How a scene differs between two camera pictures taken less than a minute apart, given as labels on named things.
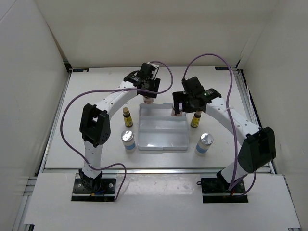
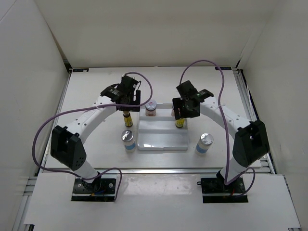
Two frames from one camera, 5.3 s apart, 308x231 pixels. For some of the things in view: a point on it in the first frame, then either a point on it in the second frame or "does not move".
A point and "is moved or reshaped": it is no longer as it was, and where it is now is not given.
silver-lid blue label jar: (206, 140) does not move
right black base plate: (215, 190) does not move
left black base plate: (106, 192) does not move
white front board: (160, 199) does not move
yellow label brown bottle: (127, 117) does not move
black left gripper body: (150, 83) -> (136, 100)
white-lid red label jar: (148, 100) is moved or reshaped
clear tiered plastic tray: (158, 129) does not move
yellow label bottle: (196, 119) -> (179, 122)
